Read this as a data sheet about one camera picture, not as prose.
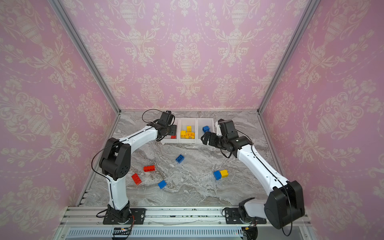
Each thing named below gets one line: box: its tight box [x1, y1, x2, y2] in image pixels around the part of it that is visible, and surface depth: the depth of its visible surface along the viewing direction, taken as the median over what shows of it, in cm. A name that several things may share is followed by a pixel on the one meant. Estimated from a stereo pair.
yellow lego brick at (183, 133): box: [180, 130, 187, 138], surface depth 105 cm
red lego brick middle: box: [143, 165, 156, 172], surface depth 91 cm
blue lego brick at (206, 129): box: [202, 125, 210, 133], surface depth 109 cm
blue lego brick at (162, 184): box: [158, 180, 168, 190], surface depth 87 cm
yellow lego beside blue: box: [220, 169, 229, 178], surface depth 89 cm
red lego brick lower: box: [131, 173, 142, 186], surface depth 87 cm
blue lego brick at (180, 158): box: [175, 154, 185, 164], surface depth 96 cm
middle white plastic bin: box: [178, 118, 197, 144], surface depth 105 cm
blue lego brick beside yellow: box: [213, 170, 222, 181], surface depth 89 cm
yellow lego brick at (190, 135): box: [185, 132, 196, 139], surface depth 104 cm
